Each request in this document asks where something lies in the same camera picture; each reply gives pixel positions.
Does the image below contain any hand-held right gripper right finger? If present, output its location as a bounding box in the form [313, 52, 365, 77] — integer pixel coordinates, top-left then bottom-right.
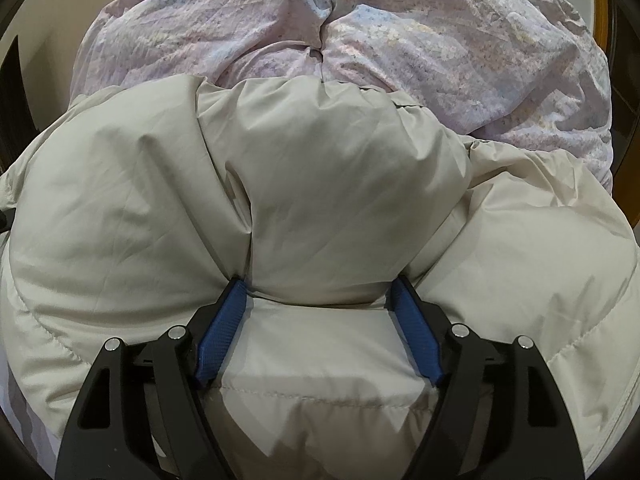
[390, 276, 586, 480]

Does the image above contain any light grey puffer jacket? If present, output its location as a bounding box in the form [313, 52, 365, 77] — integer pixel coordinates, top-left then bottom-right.
[0, 74, 640, 480]

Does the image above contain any black flat television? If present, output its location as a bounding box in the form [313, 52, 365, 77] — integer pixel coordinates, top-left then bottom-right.
[0, 52, 39, 167]

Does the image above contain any bed with lavender sheet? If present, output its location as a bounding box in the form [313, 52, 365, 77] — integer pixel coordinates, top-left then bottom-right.
[0, 355, 57, 461]

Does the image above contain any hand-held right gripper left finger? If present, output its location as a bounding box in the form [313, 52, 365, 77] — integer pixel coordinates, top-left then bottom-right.
[54, 279, 248, 480]

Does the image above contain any pink floral duvet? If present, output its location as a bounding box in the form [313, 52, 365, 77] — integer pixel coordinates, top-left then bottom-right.
[70, 0, 616, 193]

